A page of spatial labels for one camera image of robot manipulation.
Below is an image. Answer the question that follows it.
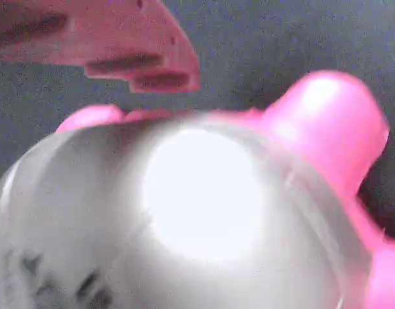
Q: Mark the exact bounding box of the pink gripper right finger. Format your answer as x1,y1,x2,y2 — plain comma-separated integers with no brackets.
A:
124,108,185,122

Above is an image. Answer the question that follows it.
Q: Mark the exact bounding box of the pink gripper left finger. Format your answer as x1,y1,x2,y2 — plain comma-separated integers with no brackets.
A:
0,0,201,94

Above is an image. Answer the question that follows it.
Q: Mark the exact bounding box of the pink and white toy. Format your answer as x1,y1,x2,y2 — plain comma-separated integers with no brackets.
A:
0,70,395,309

